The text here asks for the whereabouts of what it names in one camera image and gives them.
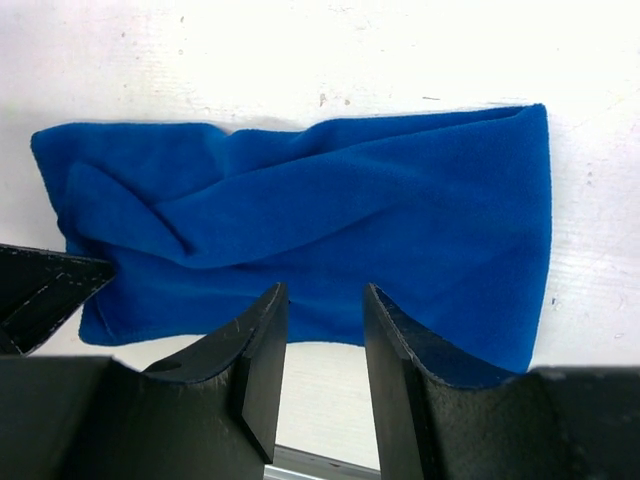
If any blue towel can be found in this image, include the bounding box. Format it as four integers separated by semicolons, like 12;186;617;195
31;104;552;372

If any aluminium mounting rail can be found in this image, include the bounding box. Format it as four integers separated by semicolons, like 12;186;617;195
264;445;381;480

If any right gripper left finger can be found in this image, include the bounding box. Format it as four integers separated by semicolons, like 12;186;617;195
1;283;289;479

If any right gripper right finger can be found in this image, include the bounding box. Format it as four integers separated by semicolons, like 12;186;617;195
363;285;639;479

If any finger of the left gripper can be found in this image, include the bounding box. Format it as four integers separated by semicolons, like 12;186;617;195
1;244;115;356

